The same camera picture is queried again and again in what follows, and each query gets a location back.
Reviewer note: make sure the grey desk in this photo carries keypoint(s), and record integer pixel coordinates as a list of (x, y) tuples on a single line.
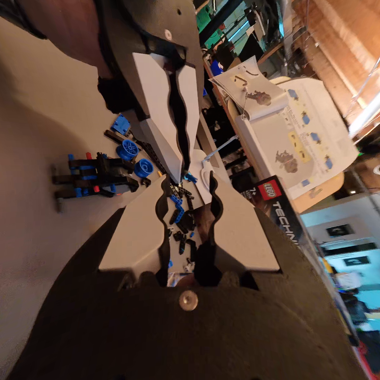
[(44, 118)]

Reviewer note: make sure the dark desk pad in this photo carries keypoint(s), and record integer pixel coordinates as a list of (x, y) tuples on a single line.
[(207, 139)]

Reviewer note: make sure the black flat tile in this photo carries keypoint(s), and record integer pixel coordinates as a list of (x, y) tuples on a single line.
[(114, 136)]

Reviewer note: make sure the blue flat holed panel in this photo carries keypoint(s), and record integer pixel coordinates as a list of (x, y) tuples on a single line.
[(120, 124)]

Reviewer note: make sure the black small connector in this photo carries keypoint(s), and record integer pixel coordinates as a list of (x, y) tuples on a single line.
[(145, 181)]

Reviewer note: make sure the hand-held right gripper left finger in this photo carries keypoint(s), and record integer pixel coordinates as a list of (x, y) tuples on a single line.
[(136, 237)]

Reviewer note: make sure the toy truck box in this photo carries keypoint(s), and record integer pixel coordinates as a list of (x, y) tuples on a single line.
[(282, 204)]

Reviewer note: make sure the blue angle beam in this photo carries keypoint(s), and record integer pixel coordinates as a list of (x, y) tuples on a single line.
[(178, 215), (175, 200)]

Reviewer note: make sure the blue crate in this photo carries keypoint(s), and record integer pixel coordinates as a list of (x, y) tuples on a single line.
[(216, 68)]

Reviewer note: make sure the black grey motor assembly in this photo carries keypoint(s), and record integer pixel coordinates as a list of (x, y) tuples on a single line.
[(98, 172)]

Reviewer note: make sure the white rounded board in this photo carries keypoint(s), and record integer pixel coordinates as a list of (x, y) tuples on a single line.
[(197, 166)]

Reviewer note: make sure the instruction booklet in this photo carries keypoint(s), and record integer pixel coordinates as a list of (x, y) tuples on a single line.
[(297, 133)]

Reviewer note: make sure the blue wheel rim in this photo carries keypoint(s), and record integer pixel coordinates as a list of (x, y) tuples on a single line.
[(127, 150), (144, 167)]

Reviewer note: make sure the heap of black beams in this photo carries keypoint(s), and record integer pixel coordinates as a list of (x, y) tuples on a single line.
[(187, 221)]

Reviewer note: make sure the blue long pin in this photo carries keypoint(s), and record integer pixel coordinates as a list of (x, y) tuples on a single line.
[(191, 178)]

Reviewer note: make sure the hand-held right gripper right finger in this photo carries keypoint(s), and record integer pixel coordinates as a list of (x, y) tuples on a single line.
[(243, 237)]

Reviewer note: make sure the black angled connector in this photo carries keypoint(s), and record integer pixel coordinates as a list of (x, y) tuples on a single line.
[(190, 246), (179, 237)]

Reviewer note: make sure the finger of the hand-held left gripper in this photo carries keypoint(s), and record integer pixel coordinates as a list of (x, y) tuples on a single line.
[(191, 95), (154, 89)]

